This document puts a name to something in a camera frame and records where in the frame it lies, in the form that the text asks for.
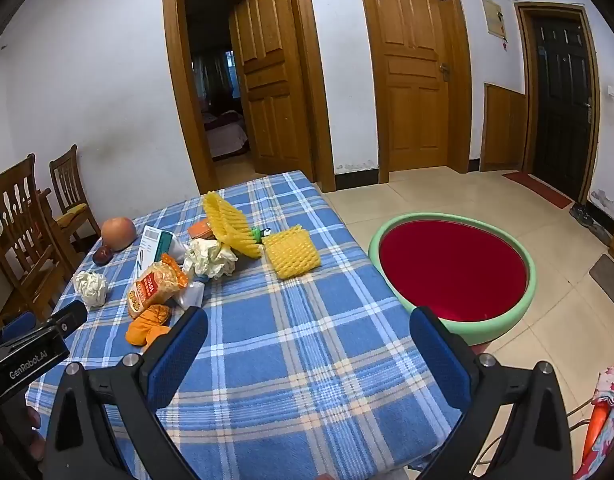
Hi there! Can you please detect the wooden chair with cushion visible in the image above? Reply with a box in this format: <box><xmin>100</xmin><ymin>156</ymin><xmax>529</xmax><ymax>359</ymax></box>
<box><xmin>49</xmin><ymin>144</ymin><xmax>102</xmax><ymax>256</ymax></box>

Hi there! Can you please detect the grey floor mat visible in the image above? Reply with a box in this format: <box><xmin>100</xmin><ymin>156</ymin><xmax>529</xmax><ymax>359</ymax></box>
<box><xmin>589</xmin><ymin>254</ymin><xmax>614</xmax><ymax>306</ymax></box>

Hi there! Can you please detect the bed with pink cover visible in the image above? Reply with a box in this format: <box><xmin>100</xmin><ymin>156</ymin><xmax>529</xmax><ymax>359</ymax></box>
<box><xmin>203</xmin><ymin>110</ymin><xmax>248</xmax><ymax>161</ymax></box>

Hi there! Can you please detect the person's left hand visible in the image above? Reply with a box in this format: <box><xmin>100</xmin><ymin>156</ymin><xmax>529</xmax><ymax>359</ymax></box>
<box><xmin>26</xmin><ymin>405</ymin><xmax>44</xmax><ymax>463</ymax></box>

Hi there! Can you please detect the orange round fruit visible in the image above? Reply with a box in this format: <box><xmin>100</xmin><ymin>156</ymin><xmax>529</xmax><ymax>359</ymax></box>
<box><xmin>101</xmin><ymin>217</ymin><xmax>138</xmax><ymax>252</ymax></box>

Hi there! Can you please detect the large white tissue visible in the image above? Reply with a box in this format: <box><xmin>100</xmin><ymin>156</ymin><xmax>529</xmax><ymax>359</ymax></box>
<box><xmin>183</xmin><ymin>238</ymin><xmax>238</xmax><ymax>281</ymax></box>

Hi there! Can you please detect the yellow seat cushion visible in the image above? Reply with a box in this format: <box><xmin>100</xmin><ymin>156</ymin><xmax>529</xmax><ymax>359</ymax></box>
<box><xmin>54</xmin><ymin>204</ymin><xmax>88</xmax><ymax>226</ymax></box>

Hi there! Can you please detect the red doormat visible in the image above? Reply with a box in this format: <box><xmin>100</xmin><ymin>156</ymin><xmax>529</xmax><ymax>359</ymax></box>
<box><xmin>502</xmin><ymin>171</ymin><xmax>574</xmax><ymax>209</ymax></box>

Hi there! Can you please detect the blue plaid tablecloth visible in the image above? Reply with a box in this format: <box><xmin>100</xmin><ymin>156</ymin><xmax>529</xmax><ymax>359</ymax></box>
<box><xmin>26</xmin><ymin>170</ymin><xmax>462</xmax><ymax>480</ymax></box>

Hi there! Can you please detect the red printed cloth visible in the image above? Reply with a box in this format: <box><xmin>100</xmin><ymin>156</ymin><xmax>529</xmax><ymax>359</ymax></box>
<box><xmin>572</xmin><ymin>357</ymin><xmax>614</xmax><ymax>480</ymax></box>

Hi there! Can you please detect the white and green box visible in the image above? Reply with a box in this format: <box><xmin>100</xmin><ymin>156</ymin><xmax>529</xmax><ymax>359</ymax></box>
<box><xmin>136</xmin><ymin>225</ymin><xmax>176</xmax><ymax>278</ymax></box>

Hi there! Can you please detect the dark shoe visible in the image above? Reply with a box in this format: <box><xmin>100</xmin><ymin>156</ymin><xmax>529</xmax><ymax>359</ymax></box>
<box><xmin>589</xmin><ymin>220</ymin><xmax>612</xmax><ymax>247</ymax></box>
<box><xmin>569</xmin><ymin>203</ymin><xmax>595</xmax><ymax>228</ymax></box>

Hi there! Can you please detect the small white tissue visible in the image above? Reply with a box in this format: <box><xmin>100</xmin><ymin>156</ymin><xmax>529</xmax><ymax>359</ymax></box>
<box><xmin>73</xmin><ymin>271</ymin><xmax>109</xmax><ymax>308</ymax></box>

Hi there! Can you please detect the black metal door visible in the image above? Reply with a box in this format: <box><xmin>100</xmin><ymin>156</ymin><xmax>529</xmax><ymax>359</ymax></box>
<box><xmin>529</xmin><ymin>12</ymin><xmax>595</xmax><ymax>201</ymax></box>

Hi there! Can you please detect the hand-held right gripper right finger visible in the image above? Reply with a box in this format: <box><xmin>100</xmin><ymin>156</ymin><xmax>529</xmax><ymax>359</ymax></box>
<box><xmin>409</xmin><ymin>305</ymin><xmax>575</xmax><ymax>480</ymax></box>

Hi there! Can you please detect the beige wall panel box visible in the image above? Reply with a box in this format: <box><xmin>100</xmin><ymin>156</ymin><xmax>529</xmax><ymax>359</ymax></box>
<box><xmin>481</xmin><ymin>0</ymin><xmax>504</xmax><ymax>38</ymax></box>

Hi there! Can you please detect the yellow foam fruit net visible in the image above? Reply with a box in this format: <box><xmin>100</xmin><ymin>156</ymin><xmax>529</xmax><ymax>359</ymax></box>
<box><xmin>202</xmin><ymin>190</ymin><xmax>264</xmax><ymax>260</ymax></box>
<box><xmin>262</xmin><ymin>224</ymin><xmax>322</xmax><ymax>280</ymax></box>

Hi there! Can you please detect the wooden wall panel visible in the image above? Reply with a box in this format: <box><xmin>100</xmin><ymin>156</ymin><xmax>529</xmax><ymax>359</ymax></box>
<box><xmin>481</xmin><ymin>83</ymin><xmax>528</xmax><ymax>172</ymax></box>

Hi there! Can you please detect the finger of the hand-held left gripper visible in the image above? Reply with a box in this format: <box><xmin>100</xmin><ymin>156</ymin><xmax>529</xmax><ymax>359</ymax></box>
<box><xmin>47</xmin><ymin>300</ymin><xmax>88</xmax><ymax>336</ymax></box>
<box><xmin>1</xmin><ymin>311</ymin><xmax>38</xmax><ymax>343</ymax></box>

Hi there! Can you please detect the orange peel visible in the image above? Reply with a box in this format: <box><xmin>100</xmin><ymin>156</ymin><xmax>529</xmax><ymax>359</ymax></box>
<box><xmin>125</xmin><ymin>304</ymin><xmax>174</xmax><ymax>348</ymax></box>

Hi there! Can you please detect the clear-wrapped white tissue pack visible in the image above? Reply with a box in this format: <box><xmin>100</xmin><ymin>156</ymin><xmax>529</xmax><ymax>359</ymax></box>
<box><xmin>173</xmin><ymin>280</ymin><xmax>206</xmax><ymax>308</ymax></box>

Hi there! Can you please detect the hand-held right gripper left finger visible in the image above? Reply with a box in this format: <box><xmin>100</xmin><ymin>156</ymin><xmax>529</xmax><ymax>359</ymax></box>
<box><xmin>42</xmin><ymin>305</ymin><xmax>210</xmax><ymax>480</ymax></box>

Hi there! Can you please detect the red basin with green rim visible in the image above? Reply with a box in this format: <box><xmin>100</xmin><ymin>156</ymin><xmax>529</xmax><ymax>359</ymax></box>
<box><xmin>368</xmin><ymin>212</ymin><xmax>538</xmax><ymax>347</ymax></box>

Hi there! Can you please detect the panelled wooden door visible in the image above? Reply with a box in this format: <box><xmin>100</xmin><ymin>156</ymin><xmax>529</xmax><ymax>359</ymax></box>
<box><xmin>229</xmin><ymin>0</ymin><xmax>315</xmax><ymax>181</ymax></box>
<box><xmin>371</xmin><ymin>0</ymin><xmax>450</xmax><ymax>172</ymax></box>

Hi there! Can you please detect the orange noodle packet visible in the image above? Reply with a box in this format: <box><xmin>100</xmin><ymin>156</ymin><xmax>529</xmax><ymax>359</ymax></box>
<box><xmin>127</xmin><ymin>254</ymin><xmax>188</xmax><ymax>319</ymax></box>

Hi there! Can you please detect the wooden door frame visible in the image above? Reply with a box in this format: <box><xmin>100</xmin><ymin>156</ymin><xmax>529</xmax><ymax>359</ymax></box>
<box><xmin>162</xmin><ymin>0</ymin><xmax>336</xmax><ymax>193</ymax></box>
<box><xmin>514</xmin><ymin>4</ymin><xmax>602</xmax><ymax>206</ymax></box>
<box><xmin>355</xmin><ymin>0</ymin><xmax>474</xmax><ymax>183</ymax></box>

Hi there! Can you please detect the orange cardboard box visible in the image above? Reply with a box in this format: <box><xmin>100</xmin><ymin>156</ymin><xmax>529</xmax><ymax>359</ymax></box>
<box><xmin>188</xmin><ymin>217</ymin><xmax>218</xmax><ymax>240</ymax></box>

